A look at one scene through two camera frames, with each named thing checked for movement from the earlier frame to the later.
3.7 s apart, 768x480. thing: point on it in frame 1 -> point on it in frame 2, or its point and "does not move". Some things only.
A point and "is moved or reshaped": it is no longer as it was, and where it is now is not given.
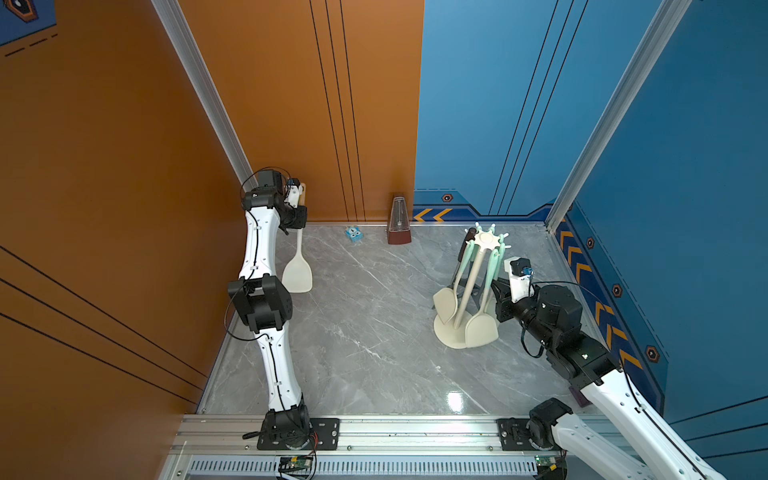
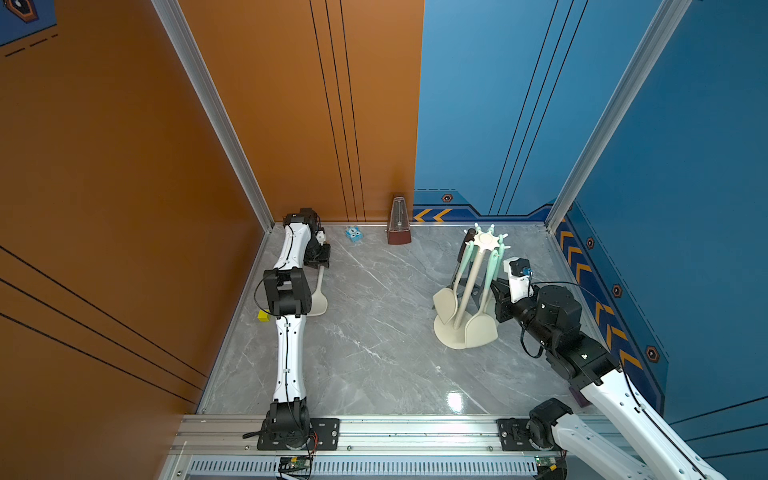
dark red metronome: (399, 232) does not move
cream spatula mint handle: (445, 300) does not move
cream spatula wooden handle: (297, 276) is moved or reshaped
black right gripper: (504, 301) does not move
